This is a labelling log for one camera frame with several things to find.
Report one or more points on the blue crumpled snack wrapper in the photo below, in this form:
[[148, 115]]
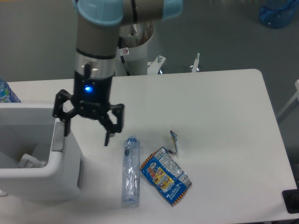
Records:
[[166, 176]]

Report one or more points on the crumpled trash inside can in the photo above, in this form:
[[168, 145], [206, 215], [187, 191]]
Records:
[[37, 159]]

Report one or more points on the large blue water jug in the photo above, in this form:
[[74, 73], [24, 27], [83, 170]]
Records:
[[277, 13]]

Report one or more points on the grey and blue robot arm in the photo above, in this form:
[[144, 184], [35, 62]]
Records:
[[99, 24]]

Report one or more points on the white frame at right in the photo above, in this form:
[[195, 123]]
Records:
[[291, 104]]

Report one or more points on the white push-lid trash can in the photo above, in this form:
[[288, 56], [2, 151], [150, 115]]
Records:
[[22, 127]]

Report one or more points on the blue labelled bottle at left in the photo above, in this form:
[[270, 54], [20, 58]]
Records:
[[6, 94]]

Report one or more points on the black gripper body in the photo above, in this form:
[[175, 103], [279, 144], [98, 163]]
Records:
[[90, 98]]

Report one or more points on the black device at table edge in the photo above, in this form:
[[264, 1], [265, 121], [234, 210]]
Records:
[[291, 199]]

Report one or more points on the clear empty plastic bottle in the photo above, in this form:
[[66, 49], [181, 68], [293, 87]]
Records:
[[131, 173]]

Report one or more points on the torn wrapper strip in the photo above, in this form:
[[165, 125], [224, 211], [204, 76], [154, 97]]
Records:
[[174, 138]]

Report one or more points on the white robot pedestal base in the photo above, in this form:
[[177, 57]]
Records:
[[132, 52]]

